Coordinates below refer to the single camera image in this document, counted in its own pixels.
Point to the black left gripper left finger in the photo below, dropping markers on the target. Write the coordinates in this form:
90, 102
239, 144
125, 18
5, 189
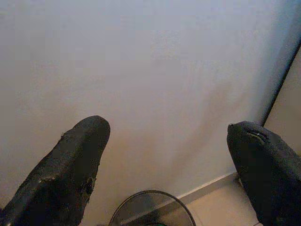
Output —
63, 174

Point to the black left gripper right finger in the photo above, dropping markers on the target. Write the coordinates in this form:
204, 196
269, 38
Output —
270, 174

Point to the white skirting board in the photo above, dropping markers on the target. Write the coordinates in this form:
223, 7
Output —
207, 184

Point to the dark wardrobe edge strip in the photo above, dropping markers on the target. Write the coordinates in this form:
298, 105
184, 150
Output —
279, 87

